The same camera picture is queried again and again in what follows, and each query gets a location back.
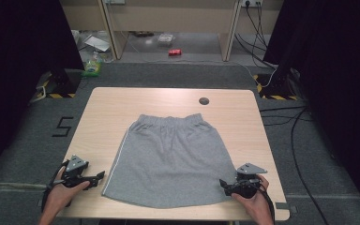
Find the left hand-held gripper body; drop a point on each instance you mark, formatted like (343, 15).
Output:
(75, 167)

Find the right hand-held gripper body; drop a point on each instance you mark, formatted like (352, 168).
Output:
(247, 184)

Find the grey shorts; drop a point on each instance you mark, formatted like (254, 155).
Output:
(172, 162)

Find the person's right hand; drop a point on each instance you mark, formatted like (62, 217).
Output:
(259, 204)

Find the person's left hand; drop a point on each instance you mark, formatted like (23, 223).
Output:
(61, 195)

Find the grey tape strip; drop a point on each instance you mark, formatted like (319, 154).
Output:
(283, 206)

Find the round grey table grommet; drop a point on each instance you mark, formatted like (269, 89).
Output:
(203, 101)

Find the green plastic packet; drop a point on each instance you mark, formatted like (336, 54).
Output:
(92, 67)

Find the black curtain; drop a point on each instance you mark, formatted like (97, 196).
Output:
(340, 93)
(18, 78)

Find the white device on floor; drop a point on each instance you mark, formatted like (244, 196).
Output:
(97, 43)

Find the red drink can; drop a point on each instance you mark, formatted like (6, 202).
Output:
(174, 52)

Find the clear plastic container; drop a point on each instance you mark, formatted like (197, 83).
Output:
(165, 38)

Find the white wall socket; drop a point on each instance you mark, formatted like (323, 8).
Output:
(250, 2)

